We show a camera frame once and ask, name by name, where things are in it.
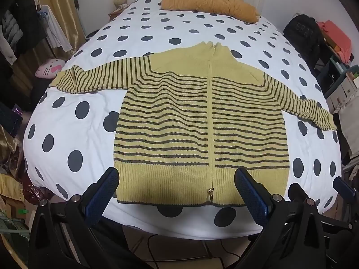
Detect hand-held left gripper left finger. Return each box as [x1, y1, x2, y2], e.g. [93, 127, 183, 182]
[28, 167, 158, 269]

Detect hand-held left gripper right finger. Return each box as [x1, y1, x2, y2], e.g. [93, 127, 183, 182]
[234, 167, 331, 269]

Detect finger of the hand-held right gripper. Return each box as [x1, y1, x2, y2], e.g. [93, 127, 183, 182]
[333, 177, 357, 202]
[288, 183, 309, 202]

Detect yellow striped knit sweater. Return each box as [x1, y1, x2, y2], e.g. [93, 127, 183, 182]
[48, 41, 337, 208]

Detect gold shiny cloth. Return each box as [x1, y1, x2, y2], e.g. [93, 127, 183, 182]
[0, 123, 26, 202]

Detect white polka dot bed cover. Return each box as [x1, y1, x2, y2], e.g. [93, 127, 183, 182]
[22, 0, 344, 240]

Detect pink cat plush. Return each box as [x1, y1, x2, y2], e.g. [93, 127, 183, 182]
[35, 58, 63, 78]

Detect orange cloth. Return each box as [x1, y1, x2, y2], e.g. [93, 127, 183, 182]
[320, 20, 352, 63]

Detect black backpack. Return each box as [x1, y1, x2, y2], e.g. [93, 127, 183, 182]
[283, 14, 323, 62]

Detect white hanging garment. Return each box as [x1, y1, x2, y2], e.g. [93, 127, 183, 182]
[38, 5, 73, 52]

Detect gold curtain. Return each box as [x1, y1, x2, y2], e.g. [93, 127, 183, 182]
[35, 0, 86, 62]

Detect dark hanging clothes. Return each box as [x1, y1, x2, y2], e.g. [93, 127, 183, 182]
[0, 0, 47, 65]

